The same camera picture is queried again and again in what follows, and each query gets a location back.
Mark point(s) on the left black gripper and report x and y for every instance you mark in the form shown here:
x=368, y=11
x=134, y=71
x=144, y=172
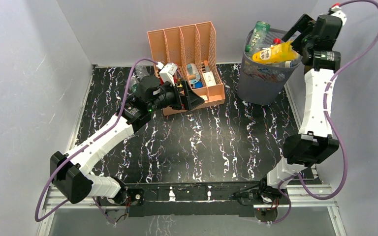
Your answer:
x=189, y=99

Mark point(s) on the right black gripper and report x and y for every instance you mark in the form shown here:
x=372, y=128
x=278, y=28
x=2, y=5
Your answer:
x=303, y=25

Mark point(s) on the clear bottle red blue label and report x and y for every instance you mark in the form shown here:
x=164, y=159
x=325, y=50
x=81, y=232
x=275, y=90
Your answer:
x=276, y=41

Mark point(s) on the yellow juice bottle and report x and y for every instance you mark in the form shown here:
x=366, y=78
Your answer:
x=275, y=54

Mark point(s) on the green tinted bottle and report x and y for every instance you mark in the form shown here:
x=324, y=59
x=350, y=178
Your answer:
x=258, y=36

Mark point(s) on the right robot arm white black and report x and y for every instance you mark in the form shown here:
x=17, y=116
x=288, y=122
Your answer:
x=316, y=139

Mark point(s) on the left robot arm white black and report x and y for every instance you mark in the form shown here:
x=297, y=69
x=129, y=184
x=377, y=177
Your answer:
x=71, y=172

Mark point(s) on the grey mesh waste bin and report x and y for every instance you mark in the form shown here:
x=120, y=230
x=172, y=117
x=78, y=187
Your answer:
x=261, y=83

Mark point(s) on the white carton box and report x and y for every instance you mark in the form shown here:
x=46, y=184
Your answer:
x=209, y=79

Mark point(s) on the peach desk organizer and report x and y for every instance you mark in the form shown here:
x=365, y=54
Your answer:
x=181, y=45

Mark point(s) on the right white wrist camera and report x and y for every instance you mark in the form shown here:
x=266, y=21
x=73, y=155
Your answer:
x=336, y=10

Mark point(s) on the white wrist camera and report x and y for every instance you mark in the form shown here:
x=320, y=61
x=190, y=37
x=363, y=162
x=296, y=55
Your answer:
x=336, y=10
x=167, y=73

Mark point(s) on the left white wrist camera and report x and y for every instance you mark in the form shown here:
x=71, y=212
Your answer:
x=167, y=73

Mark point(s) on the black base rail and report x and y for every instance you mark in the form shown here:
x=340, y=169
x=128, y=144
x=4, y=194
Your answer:
x=192, y=195

